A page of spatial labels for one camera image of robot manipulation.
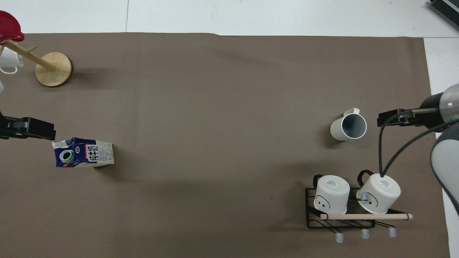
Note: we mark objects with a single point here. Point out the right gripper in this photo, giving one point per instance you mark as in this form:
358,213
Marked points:
430,107

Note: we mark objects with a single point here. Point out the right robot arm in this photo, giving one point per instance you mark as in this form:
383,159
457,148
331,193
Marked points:
446,157

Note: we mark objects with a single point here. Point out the blue and white milk carton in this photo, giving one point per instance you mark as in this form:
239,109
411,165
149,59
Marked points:
91,154

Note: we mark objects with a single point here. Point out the red cup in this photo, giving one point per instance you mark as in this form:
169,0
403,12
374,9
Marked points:
9,25

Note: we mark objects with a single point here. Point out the white ribbed pitcher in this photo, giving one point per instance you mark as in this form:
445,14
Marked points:
337,129

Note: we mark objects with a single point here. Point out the white mug with face print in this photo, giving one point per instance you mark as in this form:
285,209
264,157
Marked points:
331,191
382,191

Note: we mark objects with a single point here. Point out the dark grey ribbed object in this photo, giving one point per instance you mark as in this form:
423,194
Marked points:
446,8

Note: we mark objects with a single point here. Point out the wooden mug tree stand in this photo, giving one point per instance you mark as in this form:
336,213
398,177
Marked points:
53,70

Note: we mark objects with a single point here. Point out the plain white mug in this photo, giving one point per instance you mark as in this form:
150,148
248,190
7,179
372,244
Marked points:
10,59

